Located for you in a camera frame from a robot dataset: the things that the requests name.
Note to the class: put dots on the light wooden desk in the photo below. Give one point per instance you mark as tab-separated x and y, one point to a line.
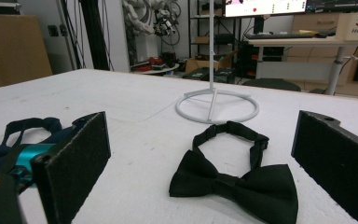
292	42

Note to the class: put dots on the black round stool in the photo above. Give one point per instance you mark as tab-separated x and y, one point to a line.
272	84

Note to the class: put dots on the black computer mouse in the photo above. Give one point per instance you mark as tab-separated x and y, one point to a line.
321	34

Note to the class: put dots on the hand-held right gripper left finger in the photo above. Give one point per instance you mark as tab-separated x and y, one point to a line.
74	168

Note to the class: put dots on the black bow tie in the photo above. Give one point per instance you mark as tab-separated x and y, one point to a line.
261	189

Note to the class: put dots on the computer monitor with white screen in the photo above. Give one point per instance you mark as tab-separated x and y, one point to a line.
261	7

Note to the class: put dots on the black metal shelf rack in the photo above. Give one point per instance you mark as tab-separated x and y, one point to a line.
227	37

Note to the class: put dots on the computer monitor with dark screen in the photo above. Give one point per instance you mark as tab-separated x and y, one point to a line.
341	4

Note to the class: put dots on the white metal display stand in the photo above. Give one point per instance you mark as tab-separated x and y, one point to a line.
211	62

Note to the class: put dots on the large brown cardboard sheet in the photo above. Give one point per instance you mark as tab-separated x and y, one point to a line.
9	49

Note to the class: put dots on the black keyboard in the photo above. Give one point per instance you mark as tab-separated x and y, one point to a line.
276	35

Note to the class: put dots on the beige box with smile print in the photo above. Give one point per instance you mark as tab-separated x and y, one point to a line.
355	28

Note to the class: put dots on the open cardboard box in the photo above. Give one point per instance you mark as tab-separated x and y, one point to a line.
199	63

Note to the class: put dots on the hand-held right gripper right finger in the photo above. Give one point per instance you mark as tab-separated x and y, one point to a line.
335	161

